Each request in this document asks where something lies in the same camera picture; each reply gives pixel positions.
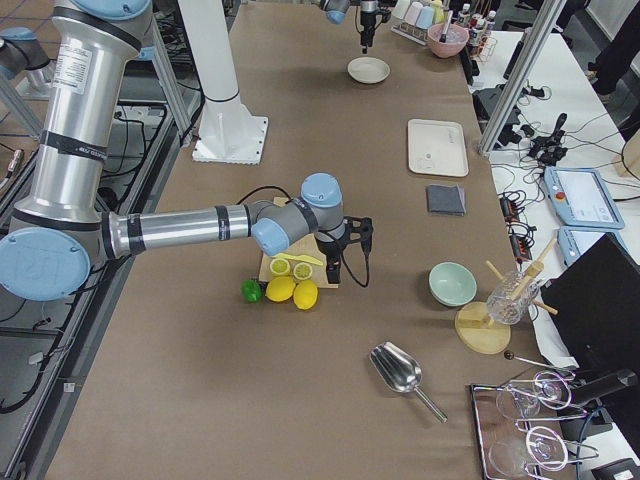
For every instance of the lemon half slice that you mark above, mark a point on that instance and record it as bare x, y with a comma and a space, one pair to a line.
279, 267
303, 271

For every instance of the green lime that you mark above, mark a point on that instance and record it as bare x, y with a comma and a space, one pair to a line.
252, 290

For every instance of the bottle rack with bottles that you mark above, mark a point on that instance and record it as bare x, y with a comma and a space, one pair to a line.
479, 22

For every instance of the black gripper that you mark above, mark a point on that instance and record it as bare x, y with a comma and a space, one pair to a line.
329, 248
367, 19

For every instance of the grey folded cloth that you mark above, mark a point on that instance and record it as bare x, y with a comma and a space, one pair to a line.
446, 199

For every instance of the wooden cutting board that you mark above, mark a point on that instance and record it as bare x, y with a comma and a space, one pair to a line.
307, 245

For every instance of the cream round plate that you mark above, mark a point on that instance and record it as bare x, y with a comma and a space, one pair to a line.
368, 70

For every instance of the black handled metal tool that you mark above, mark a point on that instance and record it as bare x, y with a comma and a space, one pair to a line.
446, 26

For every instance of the black monitor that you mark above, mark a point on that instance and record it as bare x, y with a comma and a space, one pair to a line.
597, 298

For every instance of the pastel cups in rack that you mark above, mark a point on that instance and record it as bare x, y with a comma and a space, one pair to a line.
418, 14

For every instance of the pink ice bowl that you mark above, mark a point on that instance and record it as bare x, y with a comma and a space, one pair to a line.
456, 39

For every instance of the upper teach pendant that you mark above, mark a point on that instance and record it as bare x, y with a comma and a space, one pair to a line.
581, 199

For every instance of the yellow plastic knife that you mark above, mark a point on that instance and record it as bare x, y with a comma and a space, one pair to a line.
301, 258

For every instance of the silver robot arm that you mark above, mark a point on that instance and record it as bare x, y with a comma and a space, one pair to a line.
56, 234
336, 10

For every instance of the lower whole lemon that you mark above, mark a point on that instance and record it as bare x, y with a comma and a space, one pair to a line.
280, 288

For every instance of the upper lemon half slice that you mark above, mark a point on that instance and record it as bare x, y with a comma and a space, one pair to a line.
303, 271

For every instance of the lower lemon half slice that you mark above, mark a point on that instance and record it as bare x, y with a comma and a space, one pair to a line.
279, 267

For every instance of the lower teach pendant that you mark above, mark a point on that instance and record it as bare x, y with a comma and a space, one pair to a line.
575, 241

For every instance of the wooden cup rack stand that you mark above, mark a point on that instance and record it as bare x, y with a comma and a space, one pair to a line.
475, 327

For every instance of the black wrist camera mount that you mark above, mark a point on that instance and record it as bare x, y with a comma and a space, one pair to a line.
359, 230

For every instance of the black metal tray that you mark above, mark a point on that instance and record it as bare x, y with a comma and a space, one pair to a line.
602, 441

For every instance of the wine glass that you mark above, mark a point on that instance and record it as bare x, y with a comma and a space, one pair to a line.
524, 399
538, 453

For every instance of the aluminium frame post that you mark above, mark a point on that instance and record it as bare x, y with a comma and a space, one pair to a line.
532, 47

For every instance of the teach pendant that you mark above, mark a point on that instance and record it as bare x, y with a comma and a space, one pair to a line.
581, 199
575, 241

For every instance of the lower wine glass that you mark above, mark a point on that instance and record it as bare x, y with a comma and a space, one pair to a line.
538, 453

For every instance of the clear textured glass cup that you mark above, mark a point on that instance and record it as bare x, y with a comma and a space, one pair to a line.
504, 306

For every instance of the metal ice scoop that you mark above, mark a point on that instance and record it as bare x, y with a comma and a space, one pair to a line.
402, 374

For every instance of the whole lemon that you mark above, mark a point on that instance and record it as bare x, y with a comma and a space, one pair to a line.
305, 295
280, 288

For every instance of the upper wine glass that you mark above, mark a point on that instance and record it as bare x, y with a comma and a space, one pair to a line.
524, 399

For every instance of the mint green bowl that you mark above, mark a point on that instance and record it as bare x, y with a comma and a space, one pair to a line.
452, 284

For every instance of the cream rabbit tray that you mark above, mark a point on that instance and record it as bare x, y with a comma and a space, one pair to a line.
437, 148

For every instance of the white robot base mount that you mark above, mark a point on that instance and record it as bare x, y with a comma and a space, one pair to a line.
228, 132

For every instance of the upper whole lemon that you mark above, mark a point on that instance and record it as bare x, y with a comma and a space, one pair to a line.
305, 295

